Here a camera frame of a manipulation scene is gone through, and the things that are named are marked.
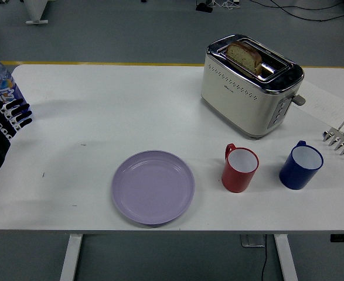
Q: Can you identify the purple round plate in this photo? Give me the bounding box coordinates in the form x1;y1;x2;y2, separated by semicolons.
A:
111;150;196;226

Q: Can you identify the grey floor socket plate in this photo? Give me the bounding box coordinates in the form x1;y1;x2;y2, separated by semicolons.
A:
240;234;267;248

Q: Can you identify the blue plastic drink bottle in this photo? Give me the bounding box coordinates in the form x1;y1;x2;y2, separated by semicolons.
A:
0;51;29;112

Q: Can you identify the white furniture foot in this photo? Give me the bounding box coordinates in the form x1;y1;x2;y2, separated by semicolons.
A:
24;0;49;25

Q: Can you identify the white table leg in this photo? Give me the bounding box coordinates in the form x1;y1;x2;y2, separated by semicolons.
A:
273;234;299;281
59;234;83;281

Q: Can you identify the red plastic mug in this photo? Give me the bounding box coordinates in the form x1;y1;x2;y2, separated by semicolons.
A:
221;143;260;193

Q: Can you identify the black floor adapter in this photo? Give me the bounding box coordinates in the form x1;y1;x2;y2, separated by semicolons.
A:
195;2;214;13

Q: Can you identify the cream chrome toaster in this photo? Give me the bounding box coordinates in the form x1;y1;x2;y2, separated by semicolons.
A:
200;34;306;140

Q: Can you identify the bread slice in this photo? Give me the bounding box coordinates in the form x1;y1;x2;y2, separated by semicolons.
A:
225;40;263;74

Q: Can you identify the blue plastic mug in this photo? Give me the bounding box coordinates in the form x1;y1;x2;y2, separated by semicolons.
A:
278;140;325;190

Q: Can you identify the white paper sheet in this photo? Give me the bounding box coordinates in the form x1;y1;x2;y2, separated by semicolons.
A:
293;78;344;127

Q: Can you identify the silver metal rack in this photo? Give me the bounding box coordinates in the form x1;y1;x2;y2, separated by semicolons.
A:
321;117;344;160

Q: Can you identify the black floor cable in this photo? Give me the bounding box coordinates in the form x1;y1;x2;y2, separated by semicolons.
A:
260;245;268;281
249;0;344;22

